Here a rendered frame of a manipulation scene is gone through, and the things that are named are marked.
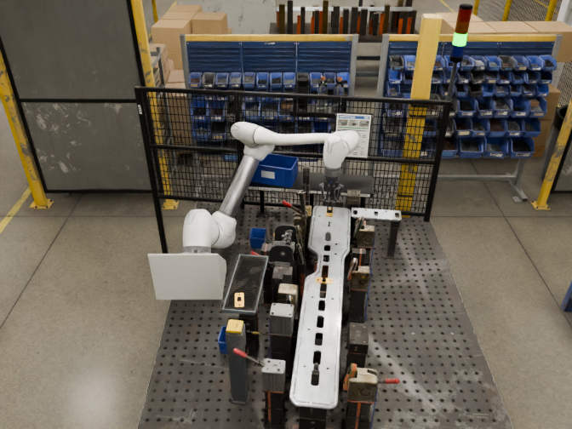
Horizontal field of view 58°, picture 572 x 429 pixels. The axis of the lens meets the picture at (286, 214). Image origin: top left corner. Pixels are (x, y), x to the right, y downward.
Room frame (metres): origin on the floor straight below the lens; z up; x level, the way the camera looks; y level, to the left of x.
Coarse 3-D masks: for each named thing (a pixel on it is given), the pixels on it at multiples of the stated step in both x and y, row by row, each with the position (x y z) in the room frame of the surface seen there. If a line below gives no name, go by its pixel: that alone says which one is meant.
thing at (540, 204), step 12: (564, 120) 4.09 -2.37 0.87; (564, 132) 4.05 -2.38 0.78; (564, 144) 4.05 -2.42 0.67; (552, 156) 4.09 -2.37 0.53; (564, 156) 4.07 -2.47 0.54; (552, 168) 4.05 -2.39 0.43; (564, 168) 4.08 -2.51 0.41; (552, 180) 4.06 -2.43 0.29; (564, 180) 4.09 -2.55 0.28; (540, 192) 4.11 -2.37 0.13; (552, 192) 4.08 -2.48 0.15; (564, 192) 4.08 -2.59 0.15; (540, 204) 4.06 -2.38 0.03
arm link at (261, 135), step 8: (256, 128) 2.62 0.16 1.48; (264, 128) 2.63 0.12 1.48; (256, 136) 2.58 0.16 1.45; (264, 136) 2.57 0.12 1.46; (272, 136) 2.55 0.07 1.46; (280, 136) 2.54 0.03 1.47; (288, 136) 2.54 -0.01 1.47; (296, 136) 2.54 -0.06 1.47; (304, 136) 2.54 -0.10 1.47; (312, 136) 2.55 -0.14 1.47; (320, 136) 2.55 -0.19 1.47; (328, 136) 2.53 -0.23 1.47; (344, 136) 2.46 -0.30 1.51; (352, 136) 2.48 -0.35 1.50; (264, 144) 2.58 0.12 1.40; (272, 144) 2.55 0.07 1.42; (280, 144) 2.53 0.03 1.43; (288, 144) 2.53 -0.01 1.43; (296, 144) 2.53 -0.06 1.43; (352, 144) 2.44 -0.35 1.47
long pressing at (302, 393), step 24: (312, 216) 2.46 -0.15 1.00; (336, 216) 2.46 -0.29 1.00; (312, 240) 2.23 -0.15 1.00; (336, 240) 2.23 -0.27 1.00; (336, 264) 2.03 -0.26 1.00; (312, 288) 1.86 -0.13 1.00; (336, 288) 1.86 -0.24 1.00; (312, 312) 1.69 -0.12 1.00; (336, 312) 1.69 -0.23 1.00; (312, 336) 1.55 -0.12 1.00; (336, 336) 1.55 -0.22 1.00; (312, 360) 1.42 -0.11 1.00; (336, 360) 1.42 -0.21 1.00; (336, 384) 1.30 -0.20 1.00
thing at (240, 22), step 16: (176, 0) 8.90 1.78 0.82; (192, 0) 8.89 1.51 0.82; (208, 0) 8.89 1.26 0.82; (224, 0) 8.89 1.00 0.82; (240, 0) 8.89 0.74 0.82; (256, 0) 8.89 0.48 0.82; (272, 0) 8.89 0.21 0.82; (240, 16) 8.89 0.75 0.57; (256, 16) 8.89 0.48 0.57; (272, 16) 8.89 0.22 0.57; (240, 32) 8.89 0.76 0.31; (256, 32) 8.89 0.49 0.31
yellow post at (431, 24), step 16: (432, 16) 2.92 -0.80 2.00; (432, 32) 2.89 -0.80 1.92; (432, 48) 2.88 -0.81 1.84; (416, 64) 2.91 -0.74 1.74; (432, 64) 2.89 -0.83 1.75; (416, 80) 2.89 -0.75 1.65; (416, 96) 2.89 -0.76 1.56; (416, 112) 2.89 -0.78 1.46; (416, 128) 2.89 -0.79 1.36; (416, 144) 2.89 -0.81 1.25; (400, 176) 2.91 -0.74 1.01; (400, 208) 2.89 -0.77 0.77
